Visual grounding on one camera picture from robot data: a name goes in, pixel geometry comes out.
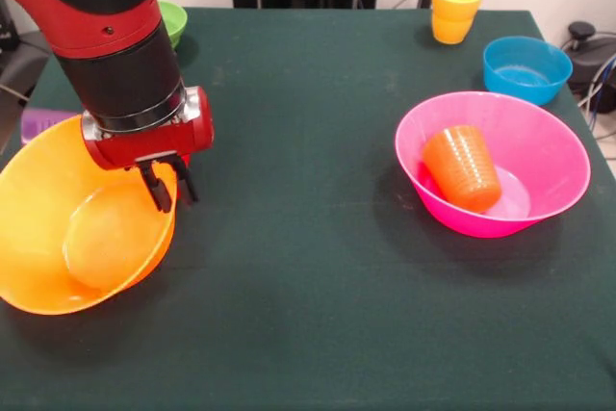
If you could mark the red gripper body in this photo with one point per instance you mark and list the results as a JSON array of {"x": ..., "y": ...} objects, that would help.
[{"x": 154, "y": 141}]

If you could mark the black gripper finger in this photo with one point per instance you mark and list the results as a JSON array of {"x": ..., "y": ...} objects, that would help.
[
  {"x": 188, "y": 187},
  {"x": 159, "y": 192}
]

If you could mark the red cup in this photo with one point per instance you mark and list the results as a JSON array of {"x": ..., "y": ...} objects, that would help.
[{"x": 178, "y": 189}]

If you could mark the large orange bowl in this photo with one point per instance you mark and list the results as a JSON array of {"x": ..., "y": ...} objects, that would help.
[{"x": 38, "y": 199}]

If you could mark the orange cup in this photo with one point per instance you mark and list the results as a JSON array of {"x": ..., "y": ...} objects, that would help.
[{"x": 462, "y": 170}]

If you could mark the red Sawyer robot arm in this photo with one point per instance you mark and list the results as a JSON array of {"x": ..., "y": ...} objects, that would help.
[{"x": 120, "y": 64}]

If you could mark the purple cup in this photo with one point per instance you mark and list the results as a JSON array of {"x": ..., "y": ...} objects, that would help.
[{"x": 41, "y": 124}]

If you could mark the small green bowl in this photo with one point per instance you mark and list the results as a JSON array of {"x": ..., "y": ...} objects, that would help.
[{"x": 174, "y": 21}]

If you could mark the dark green tablecloth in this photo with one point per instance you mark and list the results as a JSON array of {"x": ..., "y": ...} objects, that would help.
[{"x": 313, "y": 310}]

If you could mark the small blue bowl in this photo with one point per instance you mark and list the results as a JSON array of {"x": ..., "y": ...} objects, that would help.
[{"x": 524, "y": 79}]

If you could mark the large pink bowl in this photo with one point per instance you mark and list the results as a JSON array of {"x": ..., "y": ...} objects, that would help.
[{"x": 544, "y": 151}]

